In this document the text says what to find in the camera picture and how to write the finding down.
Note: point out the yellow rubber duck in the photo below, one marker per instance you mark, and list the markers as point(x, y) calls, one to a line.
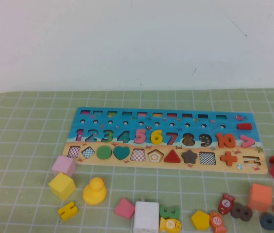
point(94, 193)

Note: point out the orange number ten piece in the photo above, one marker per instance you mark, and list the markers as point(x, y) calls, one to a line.
point(226, 141)

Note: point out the colourful wooden puzzle board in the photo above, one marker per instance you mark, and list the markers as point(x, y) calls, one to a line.
point(98, 126)

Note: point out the orange wooden cube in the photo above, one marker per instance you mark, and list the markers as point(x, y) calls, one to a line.
point(260, 197)

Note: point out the brown number eight piece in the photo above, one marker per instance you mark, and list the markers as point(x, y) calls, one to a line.
point(241, 213)

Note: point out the orange fish numbered ten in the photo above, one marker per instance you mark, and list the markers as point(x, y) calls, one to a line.
point(217, 221)

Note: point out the yellow number six piece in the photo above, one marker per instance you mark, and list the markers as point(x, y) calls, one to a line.
point(155, 139)

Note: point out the light pink wooden cube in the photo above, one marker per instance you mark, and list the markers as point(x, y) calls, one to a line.
point(63, 166)

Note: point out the white power adapter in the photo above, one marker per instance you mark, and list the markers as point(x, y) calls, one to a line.
point(146, 217)

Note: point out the pink greater-than sign piece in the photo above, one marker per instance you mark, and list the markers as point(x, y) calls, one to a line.
point(247, 143)

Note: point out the yellow fish numbered six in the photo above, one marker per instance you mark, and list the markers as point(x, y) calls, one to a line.
point(170, 225)

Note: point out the red triangle piece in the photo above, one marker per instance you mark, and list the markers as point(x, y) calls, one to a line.
point(172, 157)

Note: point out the teal heart piece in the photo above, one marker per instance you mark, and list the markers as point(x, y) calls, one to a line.
point(121, 153)

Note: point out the yellow sign piece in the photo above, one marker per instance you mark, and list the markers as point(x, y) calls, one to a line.
point(67, 211)

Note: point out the pink square tile piece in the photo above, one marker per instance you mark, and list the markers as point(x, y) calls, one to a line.
point(124, 209)

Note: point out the green number three piece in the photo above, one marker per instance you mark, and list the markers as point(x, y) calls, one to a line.
point(169, 211)

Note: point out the orange plus sign piece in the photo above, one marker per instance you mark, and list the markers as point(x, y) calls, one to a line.
point(229, 159)

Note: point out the yellow wooden cube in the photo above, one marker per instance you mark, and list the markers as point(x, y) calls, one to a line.
point(62, 186)

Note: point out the green circle piece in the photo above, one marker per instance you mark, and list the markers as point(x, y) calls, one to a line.
point(104, 153)

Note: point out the pink number five piece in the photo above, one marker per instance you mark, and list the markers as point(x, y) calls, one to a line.
point(140, 138)

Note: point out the yellow pentagon piece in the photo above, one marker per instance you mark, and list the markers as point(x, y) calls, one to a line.
point(200, 220)

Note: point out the red fish numbered seven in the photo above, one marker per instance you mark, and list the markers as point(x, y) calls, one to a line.
point(226, 204)

